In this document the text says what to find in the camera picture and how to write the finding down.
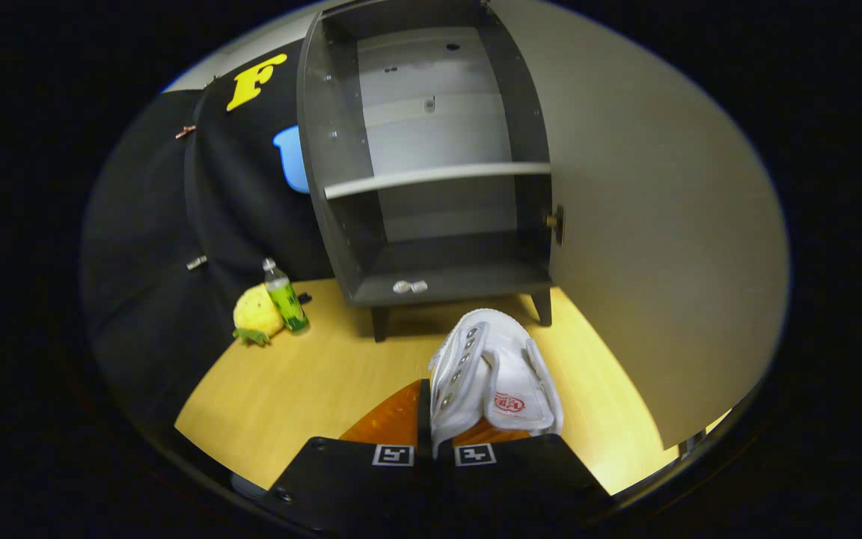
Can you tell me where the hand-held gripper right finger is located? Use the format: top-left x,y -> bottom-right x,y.
435,419 -> 614,539

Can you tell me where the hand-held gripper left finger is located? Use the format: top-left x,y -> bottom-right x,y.
263,378 -> 436,539

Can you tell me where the white shoe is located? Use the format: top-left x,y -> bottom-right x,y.
429,308 -> 564,459

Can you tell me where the beige shoe cabinet door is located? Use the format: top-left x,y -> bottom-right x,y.
487,0 -> 790,450

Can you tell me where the dark grey shoe cabinet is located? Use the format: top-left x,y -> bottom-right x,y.
296,0 -> 556,343

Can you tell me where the grey cabinet shelf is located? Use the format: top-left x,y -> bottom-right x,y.
324,162 -> 551,200

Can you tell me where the green drink bottle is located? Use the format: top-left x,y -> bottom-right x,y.
262,258 -> 311,334

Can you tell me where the yellow plush toy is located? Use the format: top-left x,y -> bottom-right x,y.
233,283 -> 286,347

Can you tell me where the black backdrop cloth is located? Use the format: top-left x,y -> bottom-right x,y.
79,37 -> 336,450

